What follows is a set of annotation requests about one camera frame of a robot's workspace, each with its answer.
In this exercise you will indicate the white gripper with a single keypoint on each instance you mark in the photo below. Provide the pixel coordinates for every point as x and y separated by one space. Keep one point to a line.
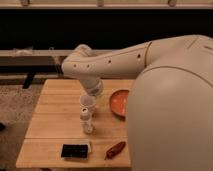
93 86

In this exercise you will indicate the wooden table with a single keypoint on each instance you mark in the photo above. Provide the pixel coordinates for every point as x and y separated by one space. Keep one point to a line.
56 122

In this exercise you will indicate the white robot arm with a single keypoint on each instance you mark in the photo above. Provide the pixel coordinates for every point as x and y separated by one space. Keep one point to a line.
169 116

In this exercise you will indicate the white plastic bottle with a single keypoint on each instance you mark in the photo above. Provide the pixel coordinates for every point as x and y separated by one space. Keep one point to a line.
86 121

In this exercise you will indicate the orange bowl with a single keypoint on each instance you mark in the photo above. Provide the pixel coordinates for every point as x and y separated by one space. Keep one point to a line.
118 101

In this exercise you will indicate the black rectangular sponge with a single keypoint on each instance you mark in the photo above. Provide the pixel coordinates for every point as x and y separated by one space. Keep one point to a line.
75 151

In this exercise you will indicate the white paper cup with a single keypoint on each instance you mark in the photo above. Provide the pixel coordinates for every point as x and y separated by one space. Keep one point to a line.
87 101

